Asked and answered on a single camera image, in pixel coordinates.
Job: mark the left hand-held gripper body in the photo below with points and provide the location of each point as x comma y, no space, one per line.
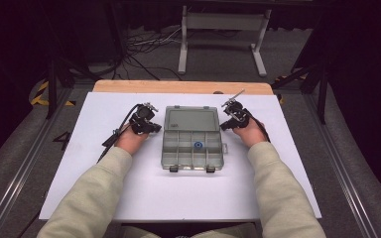
142,115

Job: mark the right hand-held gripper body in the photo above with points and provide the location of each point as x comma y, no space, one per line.
239,114

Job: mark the clear plastic compartment box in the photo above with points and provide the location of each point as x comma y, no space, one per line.
191,155

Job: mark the person's right hand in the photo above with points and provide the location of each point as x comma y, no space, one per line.
251,134

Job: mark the person's left hand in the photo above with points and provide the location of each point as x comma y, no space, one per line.
130,140

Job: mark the wooden table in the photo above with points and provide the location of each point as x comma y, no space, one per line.
178,87

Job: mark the white board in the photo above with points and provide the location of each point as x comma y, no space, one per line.
139,185

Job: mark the black metal stand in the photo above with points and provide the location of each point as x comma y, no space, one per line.
52,89
320,89

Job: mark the white metal stand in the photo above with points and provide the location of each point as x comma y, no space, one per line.
225,21

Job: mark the aluminium floor rail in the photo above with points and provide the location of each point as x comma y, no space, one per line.
23,168
340,172

